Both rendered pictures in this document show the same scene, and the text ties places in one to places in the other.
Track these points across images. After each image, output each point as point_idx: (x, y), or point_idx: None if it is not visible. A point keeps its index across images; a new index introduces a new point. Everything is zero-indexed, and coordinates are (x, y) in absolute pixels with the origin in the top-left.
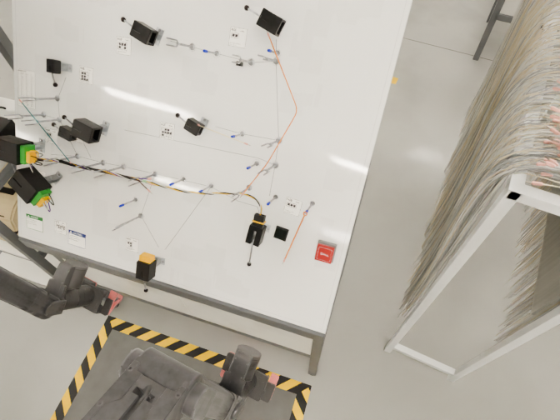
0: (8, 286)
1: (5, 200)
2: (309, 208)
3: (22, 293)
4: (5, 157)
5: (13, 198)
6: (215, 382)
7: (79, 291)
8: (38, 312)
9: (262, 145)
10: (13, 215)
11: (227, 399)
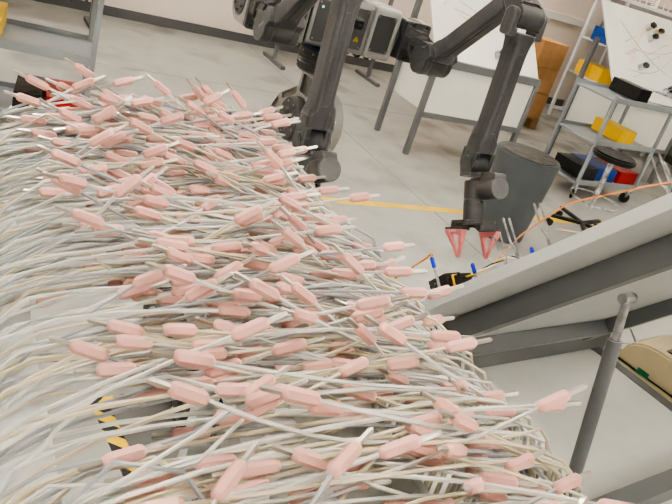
0: (487, 108)
1: (660, 345)
2: (436, 279)
3: (481, 126)
4: None
5: (660, 349)
6: (331, 69)
7: (476, 200)
8: (465, 150)
9: (540, 204)
10: (636, 345)
11: (313, 102)
